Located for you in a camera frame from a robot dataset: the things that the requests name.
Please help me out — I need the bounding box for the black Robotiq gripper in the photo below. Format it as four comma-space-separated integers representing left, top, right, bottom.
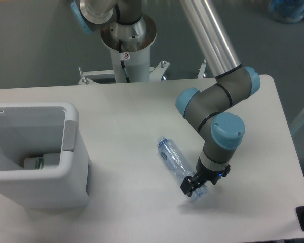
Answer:
180, 159, 231, 197

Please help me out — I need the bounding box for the clear blue plastic bottle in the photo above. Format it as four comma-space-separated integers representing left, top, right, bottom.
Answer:
157, 136, 196, 188

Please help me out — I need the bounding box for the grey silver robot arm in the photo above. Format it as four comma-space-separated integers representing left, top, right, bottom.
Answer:
71, 1, 260, 196

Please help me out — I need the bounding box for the white green trash in bin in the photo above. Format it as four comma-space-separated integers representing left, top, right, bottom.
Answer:
23, 153, 60, 170

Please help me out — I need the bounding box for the white open trash can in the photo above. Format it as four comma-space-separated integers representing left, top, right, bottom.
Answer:
0, 102, 90, 209

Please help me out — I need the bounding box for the white stand foot with bolt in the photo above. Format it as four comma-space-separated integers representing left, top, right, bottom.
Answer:
197, 58, 208, 79

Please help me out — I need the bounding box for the blue plastic bag on floor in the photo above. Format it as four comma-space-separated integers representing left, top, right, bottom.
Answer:
268, 1, 304, 24

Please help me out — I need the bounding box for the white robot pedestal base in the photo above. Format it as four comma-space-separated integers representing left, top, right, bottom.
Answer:
78, 13, 170, 85

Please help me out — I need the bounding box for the black cable on pedestal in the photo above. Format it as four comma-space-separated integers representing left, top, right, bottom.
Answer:
118, 39, 131, 83

